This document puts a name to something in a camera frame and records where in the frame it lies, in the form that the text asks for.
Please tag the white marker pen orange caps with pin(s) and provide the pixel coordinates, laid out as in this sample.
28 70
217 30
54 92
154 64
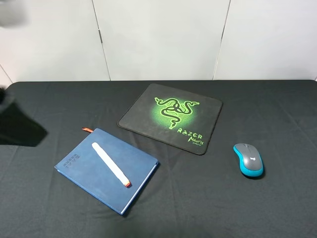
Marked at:
111 164

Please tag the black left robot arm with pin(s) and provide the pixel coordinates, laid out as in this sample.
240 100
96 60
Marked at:
13 13

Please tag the blue hardcover notebook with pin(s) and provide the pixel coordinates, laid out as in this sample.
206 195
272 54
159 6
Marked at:
85 168

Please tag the orange notebook ribbon bookmark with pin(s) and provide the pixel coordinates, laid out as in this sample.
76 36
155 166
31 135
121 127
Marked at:
87 129

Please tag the black tablecloth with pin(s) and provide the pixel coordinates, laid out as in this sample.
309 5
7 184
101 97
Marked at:
188 196

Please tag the grey blue wireless mouse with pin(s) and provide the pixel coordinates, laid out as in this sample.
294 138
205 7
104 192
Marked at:
250 161

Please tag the black green Razer mouse pad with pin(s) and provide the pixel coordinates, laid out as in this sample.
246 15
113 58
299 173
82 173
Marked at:
173 116

